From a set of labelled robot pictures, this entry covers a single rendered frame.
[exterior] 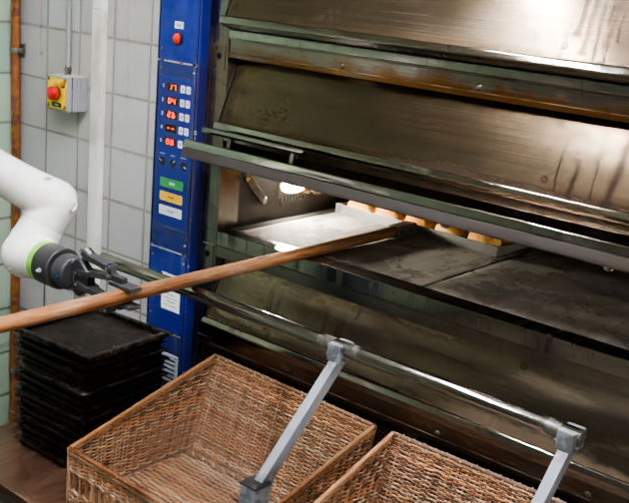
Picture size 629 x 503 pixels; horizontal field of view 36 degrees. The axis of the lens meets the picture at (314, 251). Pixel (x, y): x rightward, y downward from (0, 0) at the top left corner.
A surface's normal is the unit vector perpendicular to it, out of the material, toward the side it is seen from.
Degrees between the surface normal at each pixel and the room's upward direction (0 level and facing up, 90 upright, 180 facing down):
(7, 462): 0
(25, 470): 0
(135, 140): 90
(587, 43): 70
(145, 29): 90
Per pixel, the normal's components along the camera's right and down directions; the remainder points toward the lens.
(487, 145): -0.57, -0.18
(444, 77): -0.64, 0.15
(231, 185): 0.76, 0.24
